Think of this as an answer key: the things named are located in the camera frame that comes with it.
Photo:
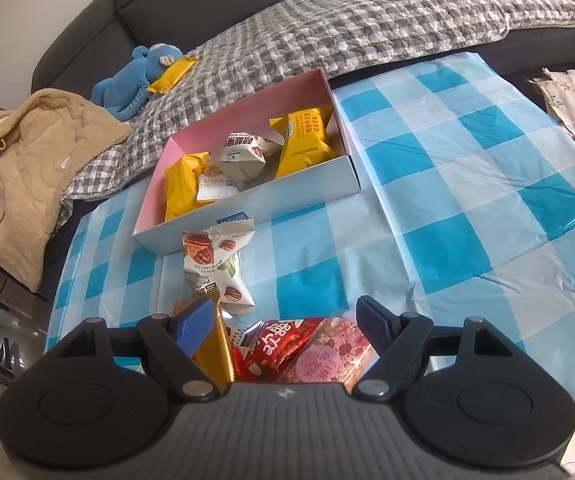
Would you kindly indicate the dark cluttered shelf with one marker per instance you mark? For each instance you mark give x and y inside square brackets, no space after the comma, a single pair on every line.
[7,350]

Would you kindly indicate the blue checkered tablecloth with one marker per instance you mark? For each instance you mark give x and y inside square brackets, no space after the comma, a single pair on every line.
[442,170]

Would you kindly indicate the dark grey sofa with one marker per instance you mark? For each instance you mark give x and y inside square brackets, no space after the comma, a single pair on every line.
[192,0]

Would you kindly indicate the white snack packet dark print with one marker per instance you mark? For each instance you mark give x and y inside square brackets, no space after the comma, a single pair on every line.
[242,157]

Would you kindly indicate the dark silver snack packet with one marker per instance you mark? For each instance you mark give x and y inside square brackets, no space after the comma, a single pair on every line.
[247,337]

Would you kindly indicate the blue plush toy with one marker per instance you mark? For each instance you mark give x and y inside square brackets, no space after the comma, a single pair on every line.
[127,87]

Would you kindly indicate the white mixed nut packet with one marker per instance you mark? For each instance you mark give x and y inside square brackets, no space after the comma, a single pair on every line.
[227,287]

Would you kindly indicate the yellow crinkled snack packet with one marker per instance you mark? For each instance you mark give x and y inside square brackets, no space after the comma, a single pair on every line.
[181,190]

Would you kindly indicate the yellow snack packet orange text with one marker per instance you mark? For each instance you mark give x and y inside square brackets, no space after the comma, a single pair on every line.
[307,145]

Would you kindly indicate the beige fleece coat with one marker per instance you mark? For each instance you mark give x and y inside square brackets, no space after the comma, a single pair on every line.
[32,170]

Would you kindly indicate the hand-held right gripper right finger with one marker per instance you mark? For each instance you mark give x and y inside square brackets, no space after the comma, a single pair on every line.
[371,324]

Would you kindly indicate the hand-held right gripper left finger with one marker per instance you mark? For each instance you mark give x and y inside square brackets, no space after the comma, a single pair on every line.
[195,331]

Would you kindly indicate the small white orange snack packet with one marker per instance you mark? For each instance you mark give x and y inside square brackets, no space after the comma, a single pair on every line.
[216,187]

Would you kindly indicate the gold foil snack packet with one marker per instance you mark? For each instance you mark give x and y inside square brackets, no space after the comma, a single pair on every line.
[215,355]

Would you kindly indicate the pink speckled snack packet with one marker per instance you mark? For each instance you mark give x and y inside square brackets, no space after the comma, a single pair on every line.
[327,355]

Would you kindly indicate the pink cardboard box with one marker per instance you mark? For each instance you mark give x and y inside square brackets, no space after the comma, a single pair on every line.
[267,97]

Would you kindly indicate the long yellow snack packet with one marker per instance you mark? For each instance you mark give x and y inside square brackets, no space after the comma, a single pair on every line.
[172,75]

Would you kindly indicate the white pecan nut packet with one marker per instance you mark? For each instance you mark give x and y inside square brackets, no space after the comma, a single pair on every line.
[217,242]

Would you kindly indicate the red snack packet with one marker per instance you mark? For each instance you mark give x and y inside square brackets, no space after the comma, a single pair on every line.
[272,350]

